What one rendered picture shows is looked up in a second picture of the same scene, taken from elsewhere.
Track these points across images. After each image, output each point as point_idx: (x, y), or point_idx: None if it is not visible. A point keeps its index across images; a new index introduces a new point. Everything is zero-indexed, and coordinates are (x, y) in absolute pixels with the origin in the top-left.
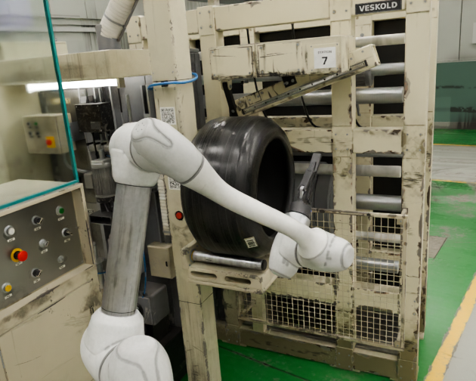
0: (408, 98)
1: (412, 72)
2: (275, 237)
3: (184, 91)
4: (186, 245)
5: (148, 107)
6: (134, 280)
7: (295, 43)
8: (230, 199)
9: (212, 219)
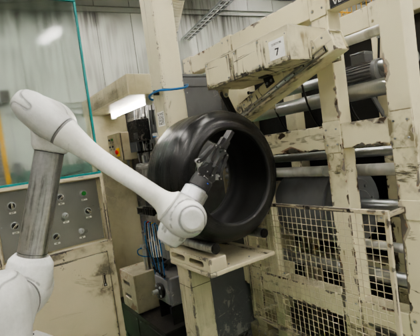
0: (389, 81)
1: (389, 51)
2: None
3: (173, 98)
4: None
5: None
6: (37, 229)
7: (255, 42)
8: (95, 159)
9: None
